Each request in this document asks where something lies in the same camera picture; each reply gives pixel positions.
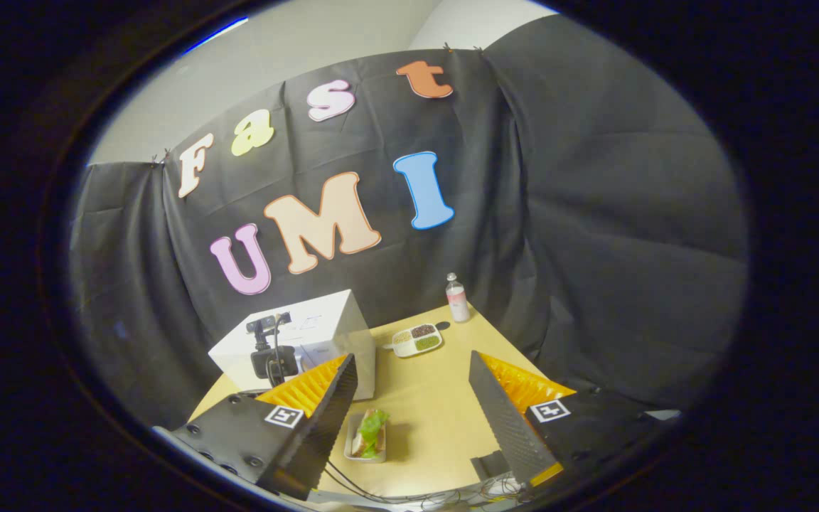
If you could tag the clear bottle with pink label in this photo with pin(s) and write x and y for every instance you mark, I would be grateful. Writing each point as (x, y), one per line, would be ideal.
(458, 299)

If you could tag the white divided plate of beans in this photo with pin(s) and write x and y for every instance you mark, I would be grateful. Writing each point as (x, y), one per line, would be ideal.
(416, 340)

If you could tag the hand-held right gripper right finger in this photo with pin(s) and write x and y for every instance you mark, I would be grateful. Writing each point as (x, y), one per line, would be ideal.
(502, 427)

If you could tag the white microwave oven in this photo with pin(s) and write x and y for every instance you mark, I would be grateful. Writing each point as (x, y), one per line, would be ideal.
(331, 320)

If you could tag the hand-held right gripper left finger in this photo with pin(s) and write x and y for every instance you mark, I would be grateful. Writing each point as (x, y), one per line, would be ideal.
(324, 427)

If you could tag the black backdrop cloth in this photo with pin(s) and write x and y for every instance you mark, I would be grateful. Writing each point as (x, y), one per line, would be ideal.
(594, 213)

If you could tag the white rectangular tray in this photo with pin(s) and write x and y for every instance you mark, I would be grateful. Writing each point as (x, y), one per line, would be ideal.
(350, 444)

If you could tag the sandwich with green lettuce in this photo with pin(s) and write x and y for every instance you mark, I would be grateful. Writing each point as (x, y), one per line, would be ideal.
(370, 430)

